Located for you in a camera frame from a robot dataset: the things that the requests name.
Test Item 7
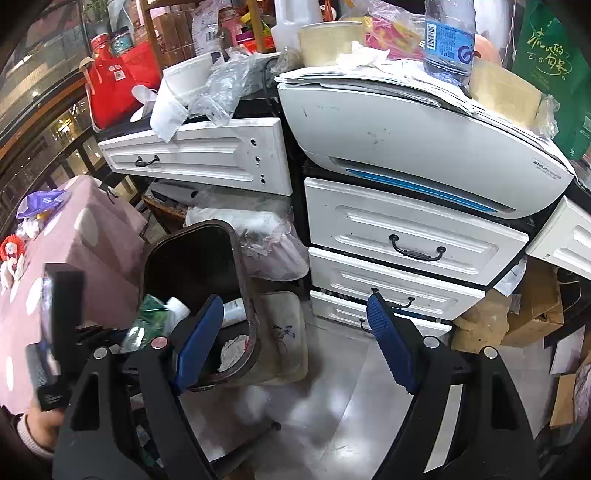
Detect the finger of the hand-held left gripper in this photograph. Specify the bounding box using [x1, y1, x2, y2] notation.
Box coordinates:
[76, 323, 139, 358]

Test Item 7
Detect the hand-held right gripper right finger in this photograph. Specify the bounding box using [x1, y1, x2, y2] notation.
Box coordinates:
[366, 292, 548, 480]

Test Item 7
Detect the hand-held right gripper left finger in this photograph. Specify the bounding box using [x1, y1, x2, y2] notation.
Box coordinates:
[53, 294, 225, 480]

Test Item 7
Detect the green snack packet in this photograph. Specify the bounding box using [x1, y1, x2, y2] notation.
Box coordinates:
[121, 294, 174, 354]

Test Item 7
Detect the dark brown trash bin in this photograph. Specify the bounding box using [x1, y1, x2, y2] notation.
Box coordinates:
[139, 220, 262, 393]

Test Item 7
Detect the purple plastic wrapper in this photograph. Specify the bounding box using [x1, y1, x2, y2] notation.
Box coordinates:
[16, 189, 70, 220]

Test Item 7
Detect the person's left forearm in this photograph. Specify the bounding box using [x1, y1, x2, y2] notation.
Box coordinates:
[0, 411, 56, 462]

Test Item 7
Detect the person's left hand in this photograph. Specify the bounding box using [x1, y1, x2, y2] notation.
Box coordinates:
[24, 398, 64, 452]

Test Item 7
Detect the crumpled white paper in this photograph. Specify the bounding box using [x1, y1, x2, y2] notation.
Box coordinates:
[218, 335, 250, 372]

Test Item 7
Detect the white plastic bottle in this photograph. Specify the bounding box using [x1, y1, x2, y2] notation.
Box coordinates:
[223, 299, 247, 328]

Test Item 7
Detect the pink dotted tablecloth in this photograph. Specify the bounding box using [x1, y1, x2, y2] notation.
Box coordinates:
[0, 174, 148, 416]

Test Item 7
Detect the clown figurine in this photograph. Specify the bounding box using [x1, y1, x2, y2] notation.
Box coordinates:
[0, 234, 28, 291]

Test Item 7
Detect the beige printed mat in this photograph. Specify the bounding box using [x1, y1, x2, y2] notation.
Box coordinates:
[249, 291, 309, 386]

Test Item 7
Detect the yellowish plastic bag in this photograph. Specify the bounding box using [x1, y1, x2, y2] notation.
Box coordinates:
[450, 288, 513, 354]

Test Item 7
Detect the metal stool leg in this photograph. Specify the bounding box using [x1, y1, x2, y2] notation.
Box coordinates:
[222, 420, 282, 467]

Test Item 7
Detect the white lace cloth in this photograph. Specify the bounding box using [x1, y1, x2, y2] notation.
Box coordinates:
[185, 203, 310, 282]

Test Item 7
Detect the tall white cabinet drawer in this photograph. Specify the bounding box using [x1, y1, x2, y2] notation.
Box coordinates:
[304, 176, 529, 278]

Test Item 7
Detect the brown cardboard box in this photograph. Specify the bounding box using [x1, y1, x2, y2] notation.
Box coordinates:
[501, 263, 566, 349]

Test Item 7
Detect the grey plastic device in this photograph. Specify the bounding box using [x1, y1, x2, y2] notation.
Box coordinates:
[150, 180, 218, 208]

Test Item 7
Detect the white flat box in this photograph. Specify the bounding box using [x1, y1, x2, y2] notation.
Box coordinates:
[549, 325, 587, 374]

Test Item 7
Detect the long white drawer front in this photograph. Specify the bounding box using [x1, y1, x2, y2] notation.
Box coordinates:
[98, 117, 294, 197]

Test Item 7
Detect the white side cabinet drawer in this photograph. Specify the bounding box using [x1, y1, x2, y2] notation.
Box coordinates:
[525, 195, 591, 280]

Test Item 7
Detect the white printer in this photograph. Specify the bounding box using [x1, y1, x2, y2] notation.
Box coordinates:
[277, 76, 578, 220]

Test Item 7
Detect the crushed white paper cup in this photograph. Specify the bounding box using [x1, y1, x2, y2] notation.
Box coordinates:
[150, 85, 190, 141]

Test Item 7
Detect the red bag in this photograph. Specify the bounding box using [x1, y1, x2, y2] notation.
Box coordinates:
[83, 34, 162, 132]

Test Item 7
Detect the clear plastic bag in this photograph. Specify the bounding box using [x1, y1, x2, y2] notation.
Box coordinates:
[189, 53, 278, 126]

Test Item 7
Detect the white paper bowl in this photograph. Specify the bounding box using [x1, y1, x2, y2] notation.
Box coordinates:
[163, 52, 227, 107]

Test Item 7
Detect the teal lid jar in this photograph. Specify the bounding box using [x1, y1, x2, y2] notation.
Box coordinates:
[110, 27, 134, 56]

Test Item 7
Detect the white tissue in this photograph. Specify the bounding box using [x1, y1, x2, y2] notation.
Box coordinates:
[335, 41, 391, 70]

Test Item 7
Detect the row of brown boxes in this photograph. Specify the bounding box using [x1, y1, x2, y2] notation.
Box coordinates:
[148, 7, 197, 68]

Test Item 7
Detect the potted plant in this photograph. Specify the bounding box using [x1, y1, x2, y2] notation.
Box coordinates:
[85, 0, 112, 24]

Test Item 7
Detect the beige paper bowl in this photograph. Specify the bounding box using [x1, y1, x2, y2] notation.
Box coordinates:
[299, 21, 368, 68]

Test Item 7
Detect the clear water bottle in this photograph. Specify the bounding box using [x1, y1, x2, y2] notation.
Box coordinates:
[422, 0, 477, 86]

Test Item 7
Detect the white labelled packet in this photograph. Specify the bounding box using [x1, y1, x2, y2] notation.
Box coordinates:
[191, 0, 227, 54]

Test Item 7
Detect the green paper bag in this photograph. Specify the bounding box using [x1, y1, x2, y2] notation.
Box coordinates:
[510, 0, 591, 160]

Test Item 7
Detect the pink yellow plastic bag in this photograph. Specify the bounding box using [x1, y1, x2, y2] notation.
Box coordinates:
[365, 0, 432, 63]

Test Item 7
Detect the white plastic jug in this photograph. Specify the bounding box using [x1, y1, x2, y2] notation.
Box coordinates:
[270, 0, 324, 51]

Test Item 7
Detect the black cable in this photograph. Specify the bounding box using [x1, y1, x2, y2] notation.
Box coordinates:
[262, 60, 279, 108]

